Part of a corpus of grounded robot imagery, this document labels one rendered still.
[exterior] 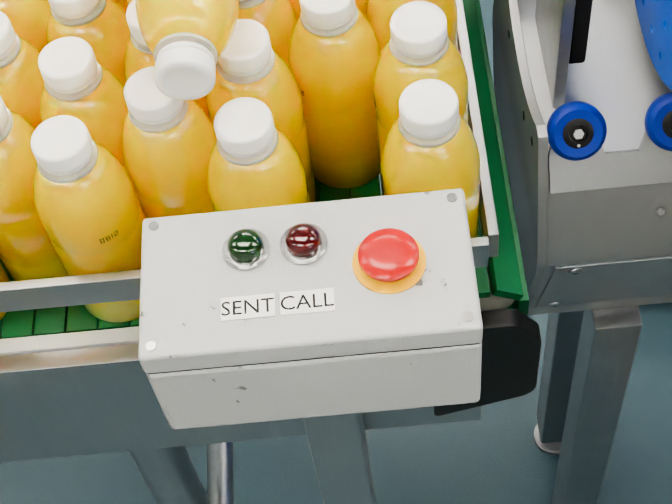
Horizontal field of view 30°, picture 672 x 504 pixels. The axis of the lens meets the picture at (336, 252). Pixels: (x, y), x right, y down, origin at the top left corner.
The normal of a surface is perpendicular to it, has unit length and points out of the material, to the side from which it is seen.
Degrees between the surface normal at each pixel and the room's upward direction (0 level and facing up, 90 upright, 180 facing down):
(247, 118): 0
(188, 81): 90
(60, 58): 0
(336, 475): 90
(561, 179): 52
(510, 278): 30
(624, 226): 70
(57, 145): 0
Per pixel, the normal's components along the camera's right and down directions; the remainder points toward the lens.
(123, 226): 0.77, 0.50
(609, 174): 0.00, 0.33
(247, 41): -0.08, -0.54
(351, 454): 0.06, 0.84
